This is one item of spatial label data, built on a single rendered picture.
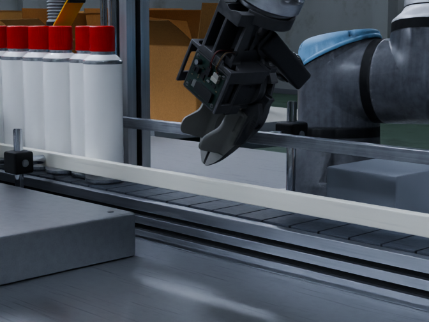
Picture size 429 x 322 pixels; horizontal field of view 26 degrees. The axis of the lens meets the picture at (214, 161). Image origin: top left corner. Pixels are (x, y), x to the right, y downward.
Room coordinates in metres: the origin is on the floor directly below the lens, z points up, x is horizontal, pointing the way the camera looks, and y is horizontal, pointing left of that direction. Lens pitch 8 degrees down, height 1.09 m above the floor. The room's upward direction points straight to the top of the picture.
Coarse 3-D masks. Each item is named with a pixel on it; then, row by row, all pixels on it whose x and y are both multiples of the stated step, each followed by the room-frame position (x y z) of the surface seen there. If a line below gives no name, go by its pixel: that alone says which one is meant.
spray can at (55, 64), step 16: (64, 32) 1.28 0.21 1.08; (64, 48) 1.28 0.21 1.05; (48, 64) 1.28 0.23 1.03; (64, 64) 1.28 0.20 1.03; (48, 80) 1.28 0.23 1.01; (64, 80) 1.28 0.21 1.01; (48, 96) 1.28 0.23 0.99; (64, 96) 1.27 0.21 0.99; (48, 112) 1.28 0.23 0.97; (64, 112) 1.27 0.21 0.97; (48, 128) 1.28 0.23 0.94; (64, 128) 1.27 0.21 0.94; (48, 144) 1.28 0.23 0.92; (64, 144) 1.27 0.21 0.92
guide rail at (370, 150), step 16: (144, 128) 1.23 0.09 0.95; (160, 128) 1.20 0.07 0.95; (176, 128) 1.18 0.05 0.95; (272, 144) 1.06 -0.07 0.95; (288, 144) 1.05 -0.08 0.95; (304, 144) 1.03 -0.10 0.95; (320, 144) 1.01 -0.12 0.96; (336, 144) 1.00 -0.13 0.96; (352, 144) 0.98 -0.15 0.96; (368, 144) 0.97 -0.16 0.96; (384, 144) 0.96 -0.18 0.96; (400, 160) 0.94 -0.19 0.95; (416, 160) 0.92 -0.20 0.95
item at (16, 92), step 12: (12, 36) 1.36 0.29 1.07; (24, 36) 1.36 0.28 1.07; (12, 48) 1.36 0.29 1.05; (24, 48) 1.36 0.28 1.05; (12, 60) 1.35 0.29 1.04; (12, 72) 1.35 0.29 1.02; (12, 84) 1.35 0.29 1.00; (12, 96) 1.35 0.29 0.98; (12, 108) 1.35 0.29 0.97; (12, 120) 1.35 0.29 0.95; (12, 132) 1.35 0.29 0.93; (12, 144) 1.35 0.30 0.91; (24, 144) 1.35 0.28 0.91
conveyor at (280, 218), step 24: (0, 168) 1.34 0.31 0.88; (120, 192) 1.14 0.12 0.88; (144, 192) 1.14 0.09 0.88; (168, 192) 1.14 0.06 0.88; (240, 216) 1.00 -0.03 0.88; (264, 216) 0.99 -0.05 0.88; (288, 216) 0.99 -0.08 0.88; (312, 216) 0.99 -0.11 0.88; (360, 240) 0.88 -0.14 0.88; (384, 240) 0.88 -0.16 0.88; (408, 240) 0.88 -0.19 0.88
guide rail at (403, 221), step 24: (0, 144) 1.34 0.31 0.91; (72, 168) 1.21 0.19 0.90; (96, 168) 1.17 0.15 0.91; (120, 168) 1.14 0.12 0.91; (144, 168) 1.11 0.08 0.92; (192, 192) 1.04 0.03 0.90; (216, 192) 1.02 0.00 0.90; (240, 192) 0.99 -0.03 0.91; (264, 192) 0.96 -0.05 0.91; (288, 192) 0.94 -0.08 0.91; (336, 216) 0.90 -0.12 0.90; (360, 216) 0.88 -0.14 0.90; (384, 216) 0.86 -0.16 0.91; (408, 216) 0.84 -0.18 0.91
